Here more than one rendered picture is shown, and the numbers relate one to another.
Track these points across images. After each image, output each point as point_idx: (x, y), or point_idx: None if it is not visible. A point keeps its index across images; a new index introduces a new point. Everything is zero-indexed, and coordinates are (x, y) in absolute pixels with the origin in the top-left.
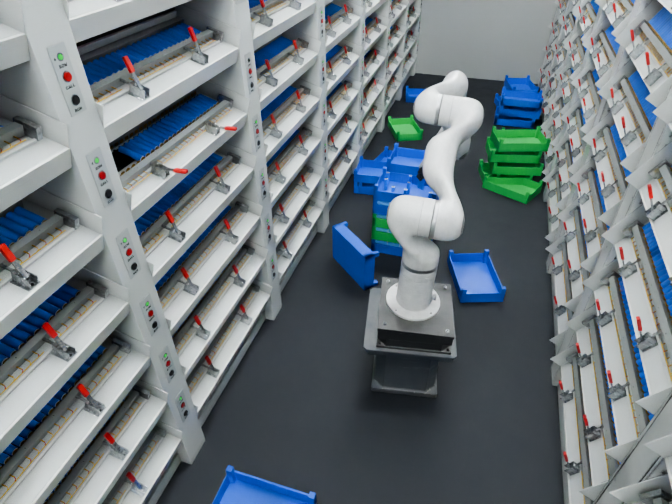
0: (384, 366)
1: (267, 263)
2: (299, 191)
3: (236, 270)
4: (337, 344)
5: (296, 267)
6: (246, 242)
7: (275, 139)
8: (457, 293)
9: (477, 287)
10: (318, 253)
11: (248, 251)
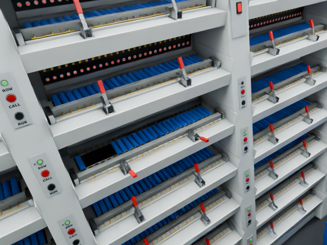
0: None
1: (244, 241)
2: (297, 183)
3: (208, 243)
4: None
5: (284, 242)
6: (229, 218)
7: (270, 144)
8: None
9: None
10: (309, 237)
11: (229, 226)
